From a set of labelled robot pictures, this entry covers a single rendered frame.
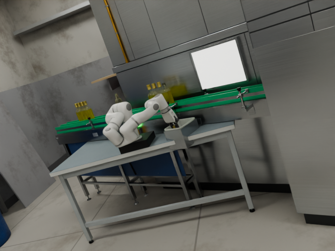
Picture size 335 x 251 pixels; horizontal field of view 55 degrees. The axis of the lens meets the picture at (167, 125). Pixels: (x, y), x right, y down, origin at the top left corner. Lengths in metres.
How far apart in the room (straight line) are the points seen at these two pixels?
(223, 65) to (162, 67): 0.58
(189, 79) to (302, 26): 1.12
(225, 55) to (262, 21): 0.61
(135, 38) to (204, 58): 0.73
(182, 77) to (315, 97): 1.18
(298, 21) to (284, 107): 0.50
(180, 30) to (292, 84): 1.10
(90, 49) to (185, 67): 3.59
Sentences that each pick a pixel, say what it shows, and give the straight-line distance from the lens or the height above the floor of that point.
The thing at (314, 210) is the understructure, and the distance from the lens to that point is 2.36.
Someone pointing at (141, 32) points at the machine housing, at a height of 1.60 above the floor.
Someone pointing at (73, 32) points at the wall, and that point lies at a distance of 6.23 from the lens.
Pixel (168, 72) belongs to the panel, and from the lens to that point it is 2.83.
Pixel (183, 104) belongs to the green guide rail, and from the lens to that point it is 2.63.
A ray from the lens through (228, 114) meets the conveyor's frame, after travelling 2.43.
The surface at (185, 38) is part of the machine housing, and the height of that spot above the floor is 1.43.
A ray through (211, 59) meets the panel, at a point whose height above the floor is 1.21.
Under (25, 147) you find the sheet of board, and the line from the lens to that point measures 5.38.
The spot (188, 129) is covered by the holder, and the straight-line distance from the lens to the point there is 2.42.
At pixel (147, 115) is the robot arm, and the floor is 1.02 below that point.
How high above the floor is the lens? 1.42
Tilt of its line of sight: 13 degrees down
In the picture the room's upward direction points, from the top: 19 degrees counter-clockwise
